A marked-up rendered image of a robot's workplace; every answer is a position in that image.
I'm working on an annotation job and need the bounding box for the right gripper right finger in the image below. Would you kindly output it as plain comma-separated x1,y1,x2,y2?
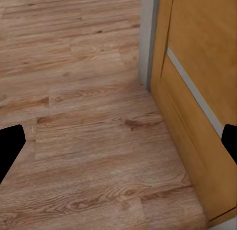
221,124,237,164

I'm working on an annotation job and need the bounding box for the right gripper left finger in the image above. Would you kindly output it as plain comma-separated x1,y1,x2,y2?
0,124,26,183

